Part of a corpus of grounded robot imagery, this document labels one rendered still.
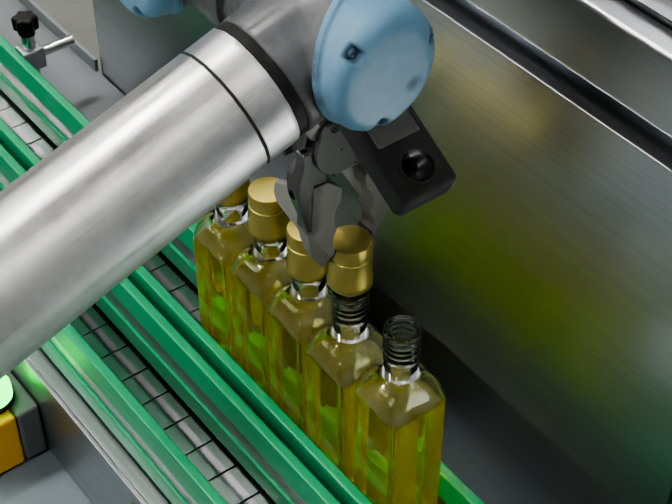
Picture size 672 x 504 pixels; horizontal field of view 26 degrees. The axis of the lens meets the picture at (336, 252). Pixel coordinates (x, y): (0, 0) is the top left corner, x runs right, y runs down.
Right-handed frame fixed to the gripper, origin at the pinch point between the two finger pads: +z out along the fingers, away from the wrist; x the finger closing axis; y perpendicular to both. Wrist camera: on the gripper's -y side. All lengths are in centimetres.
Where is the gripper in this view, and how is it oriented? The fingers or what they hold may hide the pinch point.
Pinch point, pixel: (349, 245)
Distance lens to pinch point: 110.4
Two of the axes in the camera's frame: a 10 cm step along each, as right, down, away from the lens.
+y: -6.1, -5.4, 5.8
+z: 0.0, 7.3, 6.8
